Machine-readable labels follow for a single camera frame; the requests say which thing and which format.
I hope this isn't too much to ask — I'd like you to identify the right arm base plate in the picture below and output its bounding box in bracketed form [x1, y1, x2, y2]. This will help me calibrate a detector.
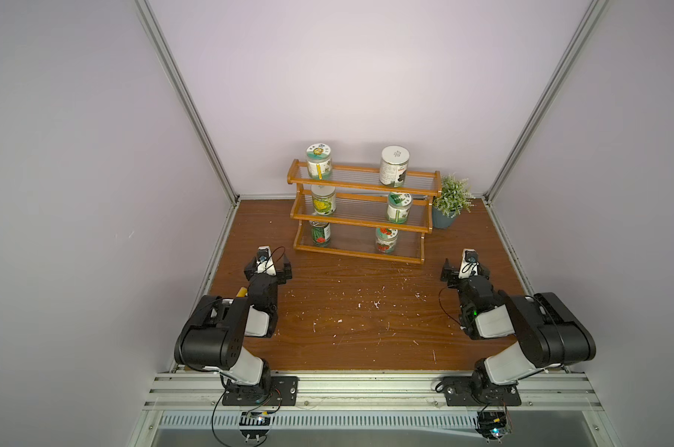
[435, 376, 522, 407]

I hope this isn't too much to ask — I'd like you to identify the right controller board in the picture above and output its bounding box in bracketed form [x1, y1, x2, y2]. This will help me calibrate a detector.
[476, 412, 511, 441]

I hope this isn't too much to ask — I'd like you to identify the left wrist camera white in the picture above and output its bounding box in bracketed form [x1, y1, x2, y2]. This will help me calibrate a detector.
[256, 246, 276, 277]

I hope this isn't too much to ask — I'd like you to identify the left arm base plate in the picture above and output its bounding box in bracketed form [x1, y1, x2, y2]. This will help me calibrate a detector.
[221, 375, 299, 407]

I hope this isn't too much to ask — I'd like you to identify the wooden three-tier shelf rack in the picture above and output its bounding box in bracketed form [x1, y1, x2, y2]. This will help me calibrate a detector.
[287, 159, 442, 264]

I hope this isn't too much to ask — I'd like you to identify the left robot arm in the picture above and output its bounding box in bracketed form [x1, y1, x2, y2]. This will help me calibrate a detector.
[174, 246, 292, 400]

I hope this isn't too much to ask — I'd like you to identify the yellow flower seed jar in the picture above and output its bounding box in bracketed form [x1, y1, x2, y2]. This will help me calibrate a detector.
[311, 186, 336, 215]

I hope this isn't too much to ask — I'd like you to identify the sunflower seed jar green label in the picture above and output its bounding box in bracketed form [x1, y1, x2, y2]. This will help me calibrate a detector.
[305, 143, 332, 181]

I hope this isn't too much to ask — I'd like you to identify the left controller board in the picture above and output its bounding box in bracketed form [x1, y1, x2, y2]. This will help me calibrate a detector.
[238, 411, 272, 446]

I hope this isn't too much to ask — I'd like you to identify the controller board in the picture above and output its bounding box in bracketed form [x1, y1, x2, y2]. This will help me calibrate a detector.
[238, 411, 272, 446]
[476, 412, 511, 441]

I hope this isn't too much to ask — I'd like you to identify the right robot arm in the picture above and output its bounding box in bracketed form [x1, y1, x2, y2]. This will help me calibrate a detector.
[440, 250, 597, 402]

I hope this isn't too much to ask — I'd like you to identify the tomato seed jar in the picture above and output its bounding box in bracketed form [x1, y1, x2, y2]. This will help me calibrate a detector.
[375, 227, 398, 254]

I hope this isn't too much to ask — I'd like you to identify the small potted green plant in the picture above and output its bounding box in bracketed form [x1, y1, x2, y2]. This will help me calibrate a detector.
[432, 175, 475, 229]

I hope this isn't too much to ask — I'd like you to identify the green tree lid seed jar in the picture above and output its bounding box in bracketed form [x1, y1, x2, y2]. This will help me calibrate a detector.
[386, 192, 413, 225]

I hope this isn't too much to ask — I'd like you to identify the dark green watermelon seed can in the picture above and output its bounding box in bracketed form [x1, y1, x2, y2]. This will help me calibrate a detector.
[310, 222, 331, 248]

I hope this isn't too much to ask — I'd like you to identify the white lid seed can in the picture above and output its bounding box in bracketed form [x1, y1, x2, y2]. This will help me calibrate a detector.
[380, 145, 411, 187]

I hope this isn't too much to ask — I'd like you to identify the aluminium front rail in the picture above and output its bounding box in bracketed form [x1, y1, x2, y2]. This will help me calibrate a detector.
[143, 371, 603, 413]

